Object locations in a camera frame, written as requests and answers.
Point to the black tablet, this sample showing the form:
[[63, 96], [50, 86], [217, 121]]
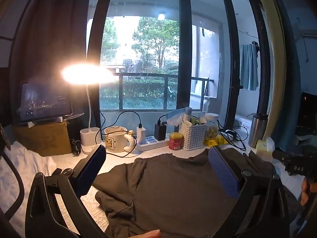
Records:
[[44, 101]]

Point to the red can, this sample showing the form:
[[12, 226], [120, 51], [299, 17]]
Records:
[[175, 141]]

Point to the yellow snack packet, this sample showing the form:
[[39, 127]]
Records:
[[214, 141]]

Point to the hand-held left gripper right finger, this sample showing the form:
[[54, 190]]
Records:
[[223, 173]]

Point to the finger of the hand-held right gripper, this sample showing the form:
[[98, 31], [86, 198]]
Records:
[[279, 155]]

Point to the brown cardboard box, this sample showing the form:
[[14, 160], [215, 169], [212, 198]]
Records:
[[42, 138]]

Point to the person's left hand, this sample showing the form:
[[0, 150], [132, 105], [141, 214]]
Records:
[[148, 234]]

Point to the white tablet stand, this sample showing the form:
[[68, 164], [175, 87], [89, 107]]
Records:
[[71, 117]]

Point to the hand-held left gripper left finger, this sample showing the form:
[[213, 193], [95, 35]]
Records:
[[90, 173]]

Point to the person's right hand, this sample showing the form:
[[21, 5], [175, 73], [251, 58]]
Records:
[[307, 191]]

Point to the yellow tissue pack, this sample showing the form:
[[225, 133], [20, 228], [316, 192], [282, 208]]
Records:
[[265, 148]]

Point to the black charger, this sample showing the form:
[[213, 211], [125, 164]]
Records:
[[159, 132]]

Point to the white crumpled garment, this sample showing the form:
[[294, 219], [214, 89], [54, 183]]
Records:
[[24, 163]]

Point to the yellow curtain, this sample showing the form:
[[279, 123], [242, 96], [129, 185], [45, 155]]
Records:
[[271, 54]]

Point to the white power strip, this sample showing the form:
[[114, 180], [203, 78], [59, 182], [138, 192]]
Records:
[[151, 142]]

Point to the white charger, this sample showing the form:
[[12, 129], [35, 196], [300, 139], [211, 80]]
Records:
[[141, 135]]

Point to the black window frame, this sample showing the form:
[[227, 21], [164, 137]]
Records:
[[184, 54]]

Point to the blue hanging towel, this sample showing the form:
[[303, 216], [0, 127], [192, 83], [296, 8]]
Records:
[[249, 67]]

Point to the black curved bar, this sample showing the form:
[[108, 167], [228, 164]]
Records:
[[19, 186]]

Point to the white perforated basket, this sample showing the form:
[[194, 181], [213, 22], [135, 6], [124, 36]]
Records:
[[193, 136]]

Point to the clear jar with white lid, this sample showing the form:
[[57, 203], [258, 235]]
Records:
[[211, 126]]

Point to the stainless steel tumbler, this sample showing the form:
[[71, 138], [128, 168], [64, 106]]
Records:
[[257, 131]]

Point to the black balcony railing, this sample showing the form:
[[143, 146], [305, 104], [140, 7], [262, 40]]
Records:
[[148, 74]]

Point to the dark olive t-shirt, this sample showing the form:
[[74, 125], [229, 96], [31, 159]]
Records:
[[168, 191]]

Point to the blue face mask pack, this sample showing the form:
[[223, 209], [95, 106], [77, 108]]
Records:
[[174, 117]]

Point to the white desk lamp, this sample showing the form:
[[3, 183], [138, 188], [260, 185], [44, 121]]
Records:
[[90, 138]]

